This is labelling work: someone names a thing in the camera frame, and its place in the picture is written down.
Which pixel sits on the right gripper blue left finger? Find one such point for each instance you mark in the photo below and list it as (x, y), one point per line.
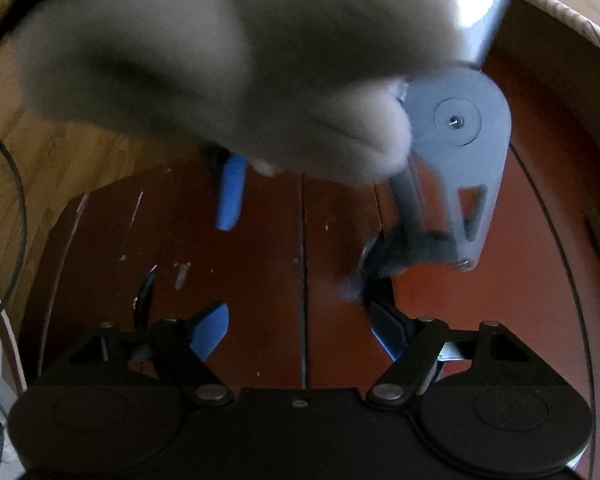
(210, 326)

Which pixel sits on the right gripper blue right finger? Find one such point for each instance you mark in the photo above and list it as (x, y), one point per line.
(387, 322)

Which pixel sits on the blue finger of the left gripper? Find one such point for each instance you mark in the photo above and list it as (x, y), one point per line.
(370, 279)
(231, 190)

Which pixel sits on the grey gloved hand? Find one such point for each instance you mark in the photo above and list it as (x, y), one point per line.
(299, 85)

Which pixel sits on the dark red wooden cabinet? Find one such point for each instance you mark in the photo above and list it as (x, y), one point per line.
(446, 326)

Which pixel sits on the woven basket rim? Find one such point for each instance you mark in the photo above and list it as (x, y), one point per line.
(571, 18)

